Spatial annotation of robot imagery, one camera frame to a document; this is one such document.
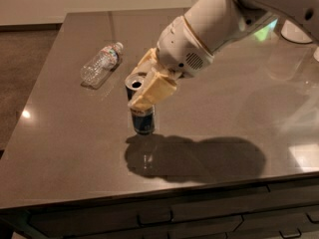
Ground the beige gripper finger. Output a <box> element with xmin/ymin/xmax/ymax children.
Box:
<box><xmin>132</xmin><ymin>48</ymin><xmax>163</xmax><ymax>81</ymax></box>
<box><xmin>128</xmin><ymin>68</ymin><xmax>177</xmax><ymax>111</ymax></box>

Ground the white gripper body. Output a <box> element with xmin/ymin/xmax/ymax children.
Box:
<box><xmin>157</xmin><ymin>16</ymin><xmax>214</xmax><ymax>78</ymax></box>

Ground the red bull can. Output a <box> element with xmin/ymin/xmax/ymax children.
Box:
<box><xmin>125</xmin><ymin>74</ymin><xmax>155</xmax><ymax>135</ymax></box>

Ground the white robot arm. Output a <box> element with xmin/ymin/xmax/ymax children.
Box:
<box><xmin>129</xmin><ymin>0</ymin><xmax>319</xmax><ymax>111</ymax></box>

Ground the clear plastic water bottle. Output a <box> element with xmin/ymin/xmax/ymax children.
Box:
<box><xmin>80</xmin><ymin>42</ymin><xmax>124</xmax><ymax>88</ymax></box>

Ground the dark drawer cabinet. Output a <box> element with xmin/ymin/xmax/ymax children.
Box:
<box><xmin>1</xmin><ymin>178</ymin><xmax>319</xmax><ymax>239</ymax></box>

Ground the black drawer handle left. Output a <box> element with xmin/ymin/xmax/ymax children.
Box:
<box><xmin>137</xmin><ymin>210</ymin><xmax>173</xmax><ymax>227</ymax></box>

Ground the black drawer handle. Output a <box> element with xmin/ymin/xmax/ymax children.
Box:
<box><xmin>307</xmin><ymin>211</ymin><xmax>319</xmax><ymax>224</ymax></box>
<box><xmin>279</xmin><ymin>229</ymin><xmax>302</xmax><ymax>239</ymax></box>
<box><xmin>137</xmin><ymin>210</ymin><xmax>173</xmax><ymax>227</ymax></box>

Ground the black drawer handle lower right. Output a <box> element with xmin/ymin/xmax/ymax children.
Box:
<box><xmin>279</xmin><ymin>229</ymin><xmax>302</xmax><ymax>239</ymax></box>

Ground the black drawer handle far right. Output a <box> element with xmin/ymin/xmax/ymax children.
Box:
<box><xmin>307</xmin><ymin>211</ymin><xmax>319</xmax><ymax>224</ymax></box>

